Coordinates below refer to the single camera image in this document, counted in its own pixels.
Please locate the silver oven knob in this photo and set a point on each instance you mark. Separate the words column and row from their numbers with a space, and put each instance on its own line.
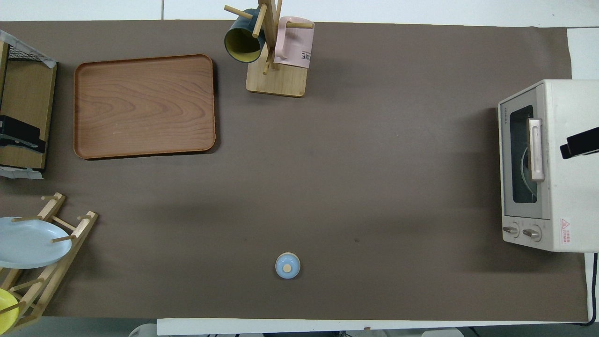
column 532, row 232
column 511, row 230

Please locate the brown wooden serving tray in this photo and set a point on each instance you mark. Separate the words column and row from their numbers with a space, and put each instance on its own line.
column 144, row 106

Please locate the yellow plate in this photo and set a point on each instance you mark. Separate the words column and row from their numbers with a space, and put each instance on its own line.
column 6, row 310

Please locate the wooden shelf box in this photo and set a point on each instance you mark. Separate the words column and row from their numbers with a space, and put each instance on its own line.
column 23, row 93

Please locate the wooden mug tree stand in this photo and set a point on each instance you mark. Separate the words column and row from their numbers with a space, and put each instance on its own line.
column 277, row 79

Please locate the toaster oven glass door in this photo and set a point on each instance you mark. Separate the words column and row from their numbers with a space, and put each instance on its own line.
column 517, row 196

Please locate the white round object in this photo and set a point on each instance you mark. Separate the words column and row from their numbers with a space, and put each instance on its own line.
column 142, row 330

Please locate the light blue plate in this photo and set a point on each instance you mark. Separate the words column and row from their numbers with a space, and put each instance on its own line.
column 28, row 242

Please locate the small blue lidded jar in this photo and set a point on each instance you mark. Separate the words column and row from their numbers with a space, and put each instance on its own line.
column 287, row 266

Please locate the brown table mat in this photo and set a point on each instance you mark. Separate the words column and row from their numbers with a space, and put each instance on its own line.
column 355, row 187

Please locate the wooden dish rack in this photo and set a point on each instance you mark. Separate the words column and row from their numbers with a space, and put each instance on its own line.
column 44, row 262

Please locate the white toaster oven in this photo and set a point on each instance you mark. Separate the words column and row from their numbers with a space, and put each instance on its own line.
column 568, row 196

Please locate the pink mug with print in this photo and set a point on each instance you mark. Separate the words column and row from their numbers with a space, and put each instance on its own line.
column 295, row 47

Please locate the dark green mug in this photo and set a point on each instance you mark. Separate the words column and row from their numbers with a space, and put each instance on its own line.
column 242, row 41

